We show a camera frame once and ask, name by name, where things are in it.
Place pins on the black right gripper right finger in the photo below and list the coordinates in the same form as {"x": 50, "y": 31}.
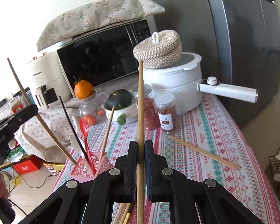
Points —
{"x": 191, "y": 201}

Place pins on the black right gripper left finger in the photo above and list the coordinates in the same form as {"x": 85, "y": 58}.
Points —
{"x": 90, "y": 201}

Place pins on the curved wooden chopstick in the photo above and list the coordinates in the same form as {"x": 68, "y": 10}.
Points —
{"x": 38, "y": 116}

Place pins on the brown wooden chopstick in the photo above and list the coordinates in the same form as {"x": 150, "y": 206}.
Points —
{"x": 140, "y": 173}

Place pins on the white plastic spoon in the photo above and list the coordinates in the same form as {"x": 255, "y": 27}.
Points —
{"x": 75, "y": 144}

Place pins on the black chopstick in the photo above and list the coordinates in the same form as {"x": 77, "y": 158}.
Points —
{"x": 68, "y": 119}

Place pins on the red plastic spoon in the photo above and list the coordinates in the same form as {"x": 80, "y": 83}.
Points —
{"x": 84, "y": 131}

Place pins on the light wooden chopstick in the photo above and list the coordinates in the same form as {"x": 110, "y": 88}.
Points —
{"x": 105, "y": 142}

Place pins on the red label spice jar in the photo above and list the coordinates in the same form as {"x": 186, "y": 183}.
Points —
{"x": 16, "y": 104}

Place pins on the red cardboard box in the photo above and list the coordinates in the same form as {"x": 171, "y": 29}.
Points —
{"x": 28, "y": 165}

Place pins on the yellow cardboard box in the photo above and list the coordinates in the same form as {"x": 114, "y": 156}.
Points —
{"x": 54, "y": 167}

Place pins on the wooden chopstick on table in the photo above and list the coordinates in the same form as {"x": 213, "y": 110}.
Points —
{"x": 218, "y": 159}

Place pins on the small floral beige cloth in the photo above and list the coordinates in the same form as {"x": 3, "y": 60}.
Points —
{"x": 34, "y": 139}

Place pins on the patterned handmade tablecloth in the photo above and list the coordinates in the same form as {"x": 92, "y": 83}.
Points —
{"x": 210, "y": 128}

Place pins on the cream air fryer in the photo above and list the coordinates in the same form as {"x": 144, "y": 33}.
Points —
{"x": 46, "y": 81}

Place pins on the green lime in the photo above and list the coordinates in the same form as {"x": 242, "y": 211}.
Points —
{"x": 121, "y": 120}

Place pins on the clear glass jar with oranges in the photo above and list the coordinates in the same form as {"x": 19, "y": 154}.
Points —
{"x": 92, "y": 108}

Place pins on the tall jar red goji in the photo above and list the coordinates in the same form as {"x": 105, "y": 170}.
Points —
{"x": 151, "y": 118}

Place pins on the orange tangerine on jar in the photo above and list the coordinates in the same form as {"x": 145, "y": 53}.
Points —
{"x": 82, "y": 88}

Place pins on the white ceramic bowl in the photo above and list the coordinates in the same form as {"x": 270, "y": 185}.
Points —
{"x": 129, "y": 113}

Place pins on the short jar labelled dried fruit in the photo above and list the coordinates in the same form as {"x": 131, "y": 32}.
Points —
{"x": 166, "y": 109}

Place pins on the dark green squash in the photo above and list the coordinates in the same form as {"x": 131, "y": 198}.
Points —
{"x": 118, "y": 99}

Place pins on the white electric cooking pot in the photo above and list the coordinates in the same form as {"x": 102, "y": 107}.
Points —
{"x": 184, "y": 80}

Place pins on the black microwave oven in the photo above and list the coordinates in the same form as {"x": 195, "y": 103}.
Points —
{"x": 103, "y": 56}

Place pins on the floral cloth microwave cover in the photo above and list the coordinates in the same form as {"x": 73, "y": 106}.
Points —
{"x": 95, "y": 15}

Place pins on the grey refrigerator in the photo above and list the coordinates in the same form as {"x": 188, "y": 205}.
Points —
{"x": 238, "y": 41}

